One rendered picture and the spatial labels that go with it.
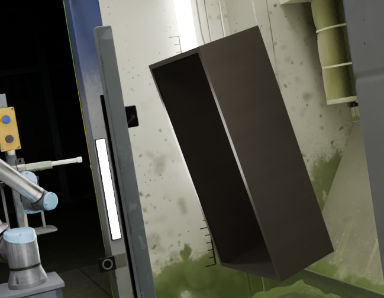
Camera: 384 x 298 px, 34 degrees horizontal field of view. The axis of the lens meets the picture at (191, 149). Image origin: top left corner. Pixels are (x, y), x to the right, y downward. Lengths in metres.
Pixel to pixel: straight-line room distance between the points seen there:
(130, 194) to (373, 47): 0.95
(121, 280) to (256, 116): 1.51
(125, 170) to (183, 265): 2.23
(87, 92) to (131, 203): 2.02
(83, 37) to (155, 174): 0.95
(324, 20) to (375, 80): 2.86
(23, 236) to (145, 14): 1.68
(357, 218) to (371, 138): 2.86
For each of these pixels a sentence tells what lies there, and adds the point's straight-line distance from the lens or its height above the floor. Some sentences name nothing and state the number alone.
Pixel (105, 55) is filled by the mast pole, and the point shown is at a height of 1.55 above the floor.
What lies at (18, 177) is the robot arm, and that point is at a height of 1.16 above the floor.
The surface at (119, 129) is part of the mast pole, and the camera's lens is 1.97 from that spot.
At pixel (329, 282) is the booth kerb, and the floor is 0.13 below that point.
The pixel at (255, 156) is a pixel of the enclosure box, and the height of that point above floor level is 1.08.
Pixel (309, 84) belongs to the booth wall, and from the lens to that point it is 4.53.
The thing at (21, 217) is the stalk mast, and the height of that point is 0.87.
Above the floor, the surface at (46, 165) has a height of 1.18.
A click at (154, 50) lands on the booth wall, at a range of 4.08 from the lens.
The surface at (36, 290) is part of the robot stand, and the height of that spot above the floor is 0.63.
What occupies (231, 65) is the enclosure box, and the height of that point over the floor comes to 1.53.
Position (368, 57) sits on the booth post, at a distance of 1.36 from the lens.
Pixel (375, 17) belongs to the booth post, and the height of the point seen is 1.46.
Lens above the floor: 1.33
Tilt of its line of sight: 3 degrees down
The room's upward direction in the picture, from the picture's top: 9 degrees counter-clockwise
